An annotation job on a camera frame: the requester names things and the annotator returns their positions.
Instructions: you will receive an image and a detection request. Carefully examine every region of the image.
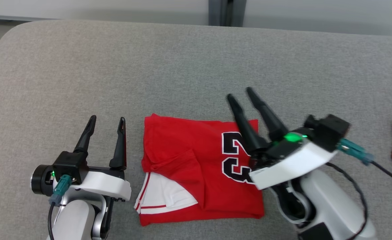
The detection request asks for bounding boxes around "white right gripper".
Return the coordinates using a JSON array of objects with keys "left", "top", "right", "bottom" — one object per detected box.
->
[{"left": 227, "top": 87, "right": 338, "bottom": 190}]

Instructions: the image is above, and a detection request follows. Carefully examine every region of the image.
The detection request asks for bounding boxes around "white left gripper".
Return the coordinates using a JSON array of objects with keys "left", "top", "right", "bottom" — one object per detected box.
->
[{"left": 31, "top": 115, "right": 132, "bottom": 202}]

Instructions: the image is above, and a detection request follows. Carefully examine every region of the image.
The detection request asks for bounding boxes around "red white number jersey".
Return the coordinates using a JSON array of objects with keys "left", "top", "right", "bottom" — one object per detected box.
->
[{"left": 134, "top": 113, "right": 265, "bottom": 227}]

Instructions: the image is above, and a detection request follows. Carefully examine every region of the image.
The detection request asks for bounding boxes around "left arm teal-plug black cable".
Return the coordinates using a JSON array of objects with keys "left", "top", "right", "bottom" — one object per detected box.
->
[{"left": 48, "top": 175, "right": 73, "bottom": 240}]

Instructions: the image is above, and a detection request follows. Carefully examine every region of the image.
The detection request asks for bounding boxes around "arm teal-plug black cable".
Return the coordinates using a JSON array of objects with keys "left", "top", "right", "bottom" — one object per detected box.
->
[
  {"left": 338, "top": 138, "right": 392, "bottom": 186},
  {"left": 48, "top": 175, "right": 73, "bottom": 240}
]

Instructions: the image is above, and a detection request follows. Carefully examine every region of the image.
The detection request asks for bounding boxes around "right arm teal-plug black cable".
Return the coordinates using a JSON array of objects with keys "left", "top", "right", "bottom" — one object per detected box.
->
[{"left": 338, "top": 138, "right": 392, "bottom": 186}]

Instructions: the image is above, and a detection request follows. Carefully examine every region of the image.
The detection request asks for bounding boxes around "grey metal post stand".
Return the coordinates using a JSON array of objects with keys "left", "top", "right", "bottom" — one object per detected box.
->
[{"left": 209, "top": 0, "right": 247, "bottom": 27}]

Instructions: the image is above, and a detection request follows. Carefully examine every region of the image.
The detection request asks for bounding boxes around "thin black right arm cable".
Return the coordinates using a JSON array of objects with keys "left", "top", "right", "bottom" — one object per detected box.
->
[{"left": 326, "top": 163, "right": 369, "bottom": 240}]

